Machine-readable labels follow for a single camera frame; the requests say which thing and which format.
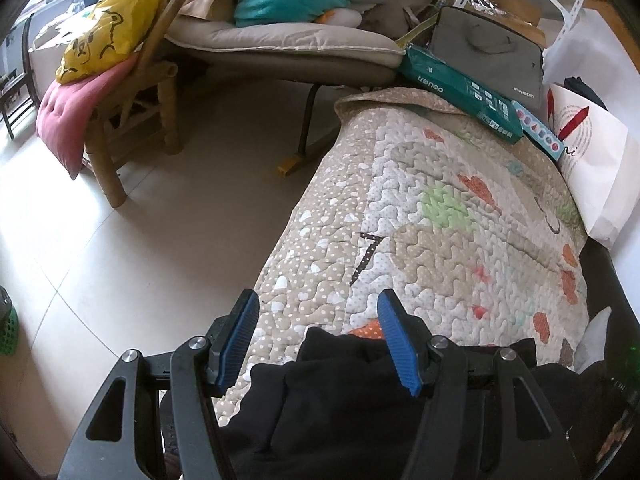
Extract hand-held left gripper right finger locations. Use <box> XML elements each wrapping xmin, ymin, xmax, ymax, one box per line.
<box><xmin>377</xmin><ymin>289</ymin><xmax>582</xmax><ymax>480</ymax></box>

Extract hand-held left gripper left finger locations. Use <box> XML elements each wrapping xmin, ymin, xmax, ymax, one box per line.
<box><xmin>58</xmin><ymin>289</ymin><xmax>260</xmax><ymax>480</ymax></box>

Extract black pants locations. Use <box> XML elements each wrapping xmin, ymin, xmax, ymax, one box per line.
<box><xmin>161</xmin><ymin>327</ymin><xmax>640</xmax><ymax>480</ymax></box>

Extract patterned quilted blanket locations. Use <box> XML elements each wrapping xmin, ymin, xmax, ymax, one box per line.
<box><xmin>214</xmin><ymin>87</ymin><xmax>590</xmax><ymax>429</ymax></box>

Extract green plastic basket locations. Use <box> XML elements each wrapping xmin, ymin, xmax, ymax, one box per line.
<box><xmin>0</xmin><ymin>286</ymin><xmax>20</xmax><ymax>357</ymax></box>

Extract bamboo chair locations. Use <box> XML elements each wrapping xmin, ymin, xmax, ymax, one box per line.
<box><xmin>82</xmin><ymin>0</ymin><xmax>207</xmax><ymax>209</ymax></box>

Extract blue box with dots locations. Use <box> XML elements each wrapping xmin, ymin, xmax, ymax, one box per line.
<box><xmin>510</xmin><ymin>100</ymin><xmax>566</xmax><ymax>162</ymax></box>

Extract teal cardboard box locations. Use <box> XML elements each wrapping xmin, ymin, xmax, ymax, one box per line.
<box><xmin>398</xmin><ymin>44</ymin><xmax>524</xmax><ymax>145</ymax></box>

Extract white paper bag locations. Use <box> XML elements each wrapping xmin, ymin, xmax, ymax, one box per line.
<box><xmin>545</xmin><ymin>82</ymin><xmax>630</xmax><ymax>250</ymax></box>

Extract pink cushion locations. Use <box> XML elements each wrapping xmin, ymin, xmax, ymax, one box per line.
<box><xmin>35</xmin><ymin>53</ymin><xmax>142</xmax><ymax>181</ymax></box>

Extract beige cushioned lounge chair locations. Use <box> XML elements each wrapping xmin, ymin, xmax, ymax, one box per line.
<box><xmin>163</xmin><ymin>10</ymin><xmax>407</xmax><ymax>162</ymax></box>

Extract grey laptop bag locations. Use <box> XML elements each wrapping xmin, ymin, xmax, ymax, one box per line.
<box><xmin>429</xmin><ymin>6</ymin><xmax>546</xmax><ymax>114</ymax></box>

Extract dark wooden chair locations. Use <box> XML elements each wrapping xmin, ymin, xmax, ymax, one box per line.
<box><xmin>0</xmin><ymin>12</ymin><xmax>41</xmax><ymax>141</ymax></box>

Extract yellow plastic bag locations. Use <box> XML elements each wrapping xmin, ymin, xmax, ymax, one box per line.
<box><xmin>54</xmin><ymin>0</ymin><xmax>164</xmax><ymax>85</ymax></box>

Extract teal cloth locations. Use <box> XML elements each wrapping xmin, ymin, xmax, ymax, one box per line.
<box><xmin>234</xmin><ymin>0</ymin><xmax>355</xmax><ymax>28</ymax></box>

